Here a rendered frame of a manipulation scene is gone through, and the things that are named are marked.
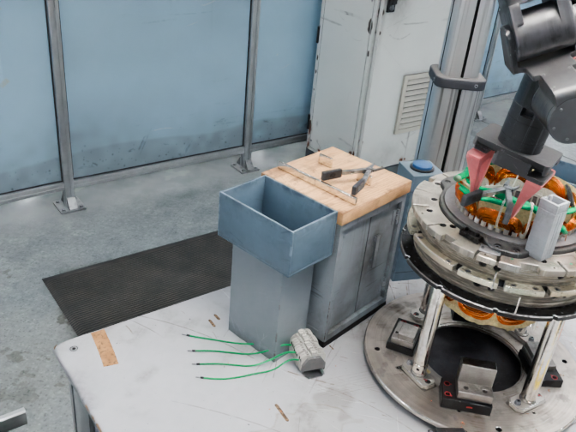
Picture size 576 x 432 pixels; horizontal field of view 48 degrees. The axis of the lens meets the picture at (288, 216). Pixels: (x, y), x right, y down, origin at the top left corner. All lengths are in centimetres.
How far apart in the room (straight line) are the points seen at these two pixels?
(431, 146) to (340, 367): 58
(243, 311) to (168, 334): 15
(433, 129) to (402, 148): 215
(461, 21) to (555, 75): 65
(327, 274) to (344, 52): 236
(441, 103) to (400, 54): 191
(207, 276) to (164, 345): 152
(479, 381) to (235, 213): 48
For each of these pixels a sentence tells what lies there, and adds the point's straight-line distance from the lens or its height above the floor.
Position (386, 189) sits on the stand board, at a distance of 114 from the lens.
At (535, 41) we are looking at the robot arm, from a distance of 81.
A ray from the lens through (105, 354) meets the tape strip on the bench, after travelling 118.
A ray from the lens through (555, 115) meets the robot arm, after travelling 77.
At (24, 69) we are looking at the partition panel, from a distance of 296.
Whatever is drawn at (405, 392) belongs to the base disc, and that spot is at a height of 80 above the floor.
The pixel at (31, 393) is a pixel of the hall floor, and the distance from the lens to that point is 227.
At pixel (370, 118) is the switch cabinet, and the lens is 335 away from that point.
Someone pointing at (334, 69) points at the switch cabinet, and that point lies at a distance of 344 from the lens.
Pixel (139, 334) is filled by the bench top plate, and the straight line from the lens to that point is 121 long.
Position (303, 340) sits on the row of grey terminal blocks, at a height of 82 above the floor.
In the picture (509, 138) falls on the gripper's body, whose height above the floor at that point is 127.
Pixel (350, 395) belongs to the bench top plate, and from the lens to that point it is 112.
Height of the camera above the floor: 156
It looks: 29 degrees down
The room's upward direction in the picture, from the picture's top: 6 degrees clockwise
